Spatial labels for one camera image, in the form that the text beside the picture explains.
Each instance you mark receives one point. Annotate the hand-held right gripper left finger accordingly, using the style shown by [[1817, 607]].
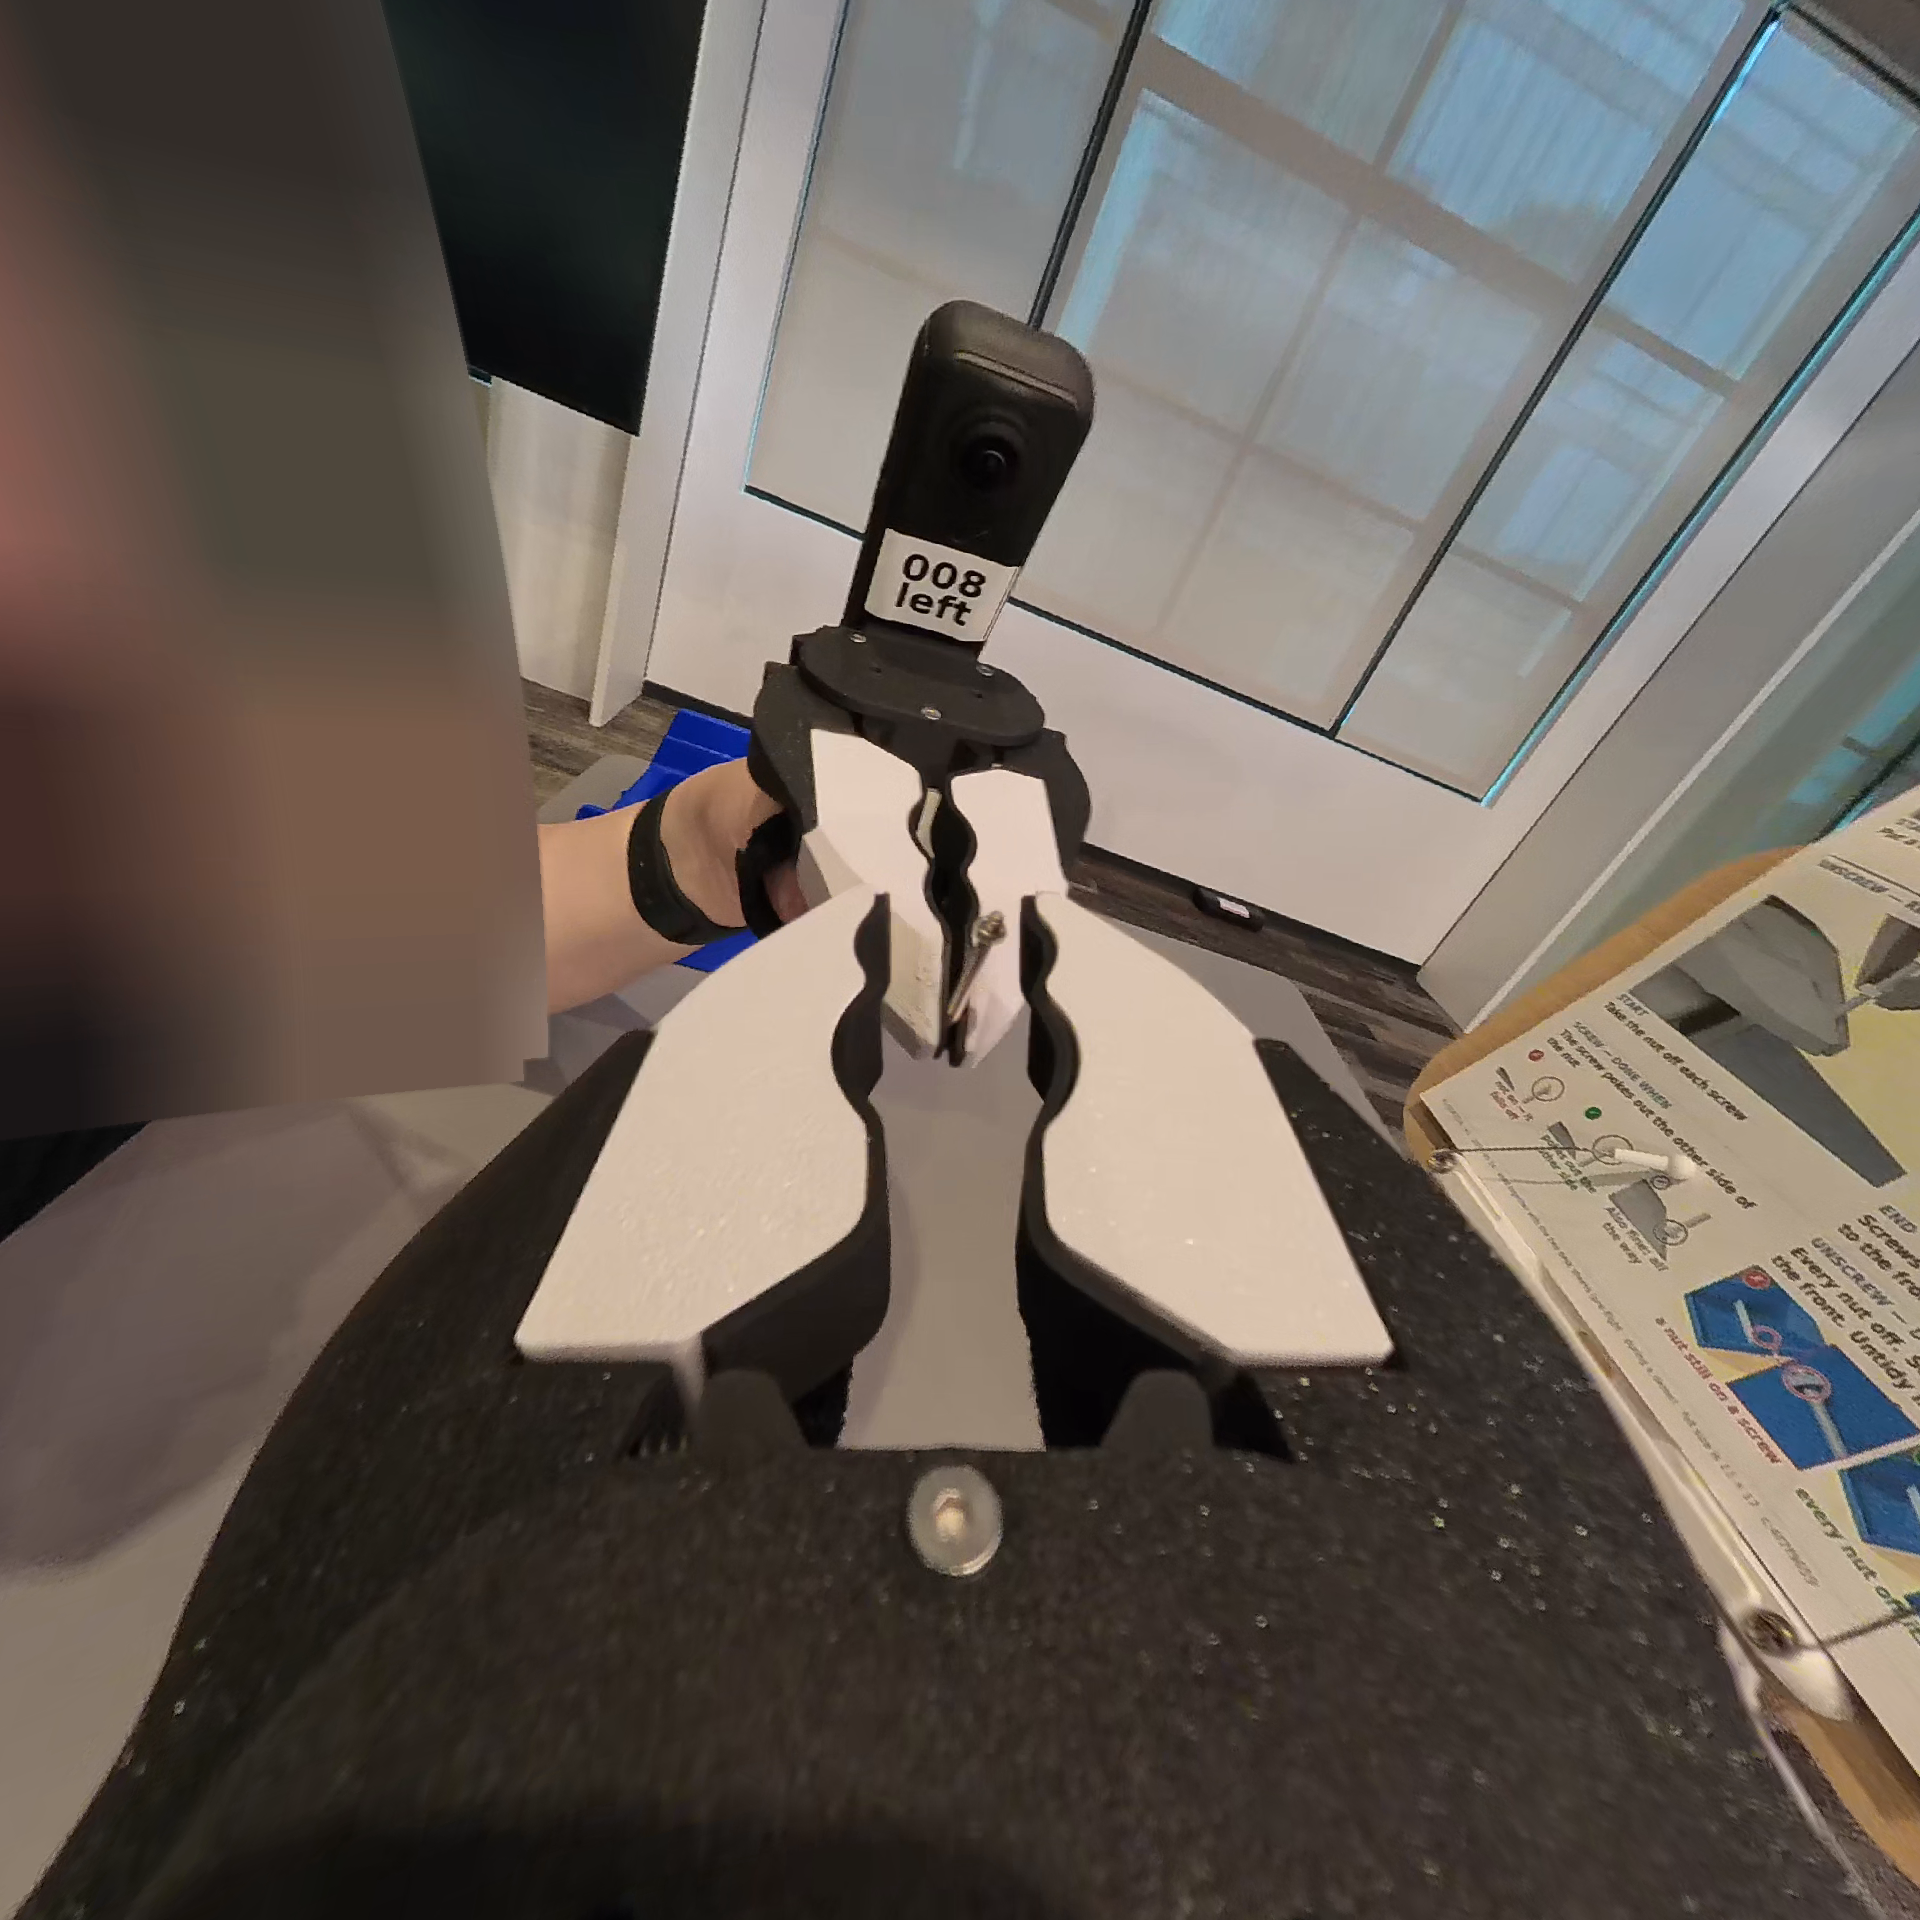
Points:
[[704, 1170]]

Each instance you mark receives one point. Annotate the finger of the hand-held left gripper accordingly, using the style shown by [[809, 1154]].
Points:
[[850, 820], [1014, 840]]

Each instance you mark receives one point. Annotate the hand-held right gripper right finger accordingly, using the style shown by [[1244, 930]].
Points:
[[1198, 1184]]

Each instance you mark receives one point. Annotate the steel bolt with nut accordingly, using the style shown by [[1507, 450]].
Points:
[[974, 967]]

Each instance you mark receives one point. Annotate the blue plastic bin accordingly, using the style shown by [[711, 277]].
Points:
[[689, 741]]

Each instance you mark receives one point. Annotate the person's left forearm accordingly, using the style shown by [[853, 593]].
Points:
[[594, 897]]

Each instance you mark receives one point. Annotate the person's left hand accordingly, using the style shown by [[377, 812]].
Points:
[[727, 803]]

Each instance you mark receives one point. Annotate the small black floor device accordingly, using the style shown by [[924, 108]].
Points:
[[1228, 910]]

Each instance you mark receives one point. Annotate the instruction sheet on stand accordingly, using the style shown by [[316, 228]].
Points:
[[1544, 991]]

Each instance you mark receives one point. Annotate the frosted glass window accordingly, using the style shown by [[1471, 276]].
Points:
[[1275, 372]]

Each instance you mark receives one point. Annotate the printed instruction sheet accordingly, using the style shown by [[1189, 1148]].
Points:
[[1724, 1274]]

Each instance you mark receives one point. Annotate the glass partition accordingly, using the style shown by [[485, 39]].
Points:
[[1830, 751]]

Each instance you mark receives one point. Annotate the dark wall screen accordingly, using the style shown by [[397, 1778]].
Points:
[[557, 180]]

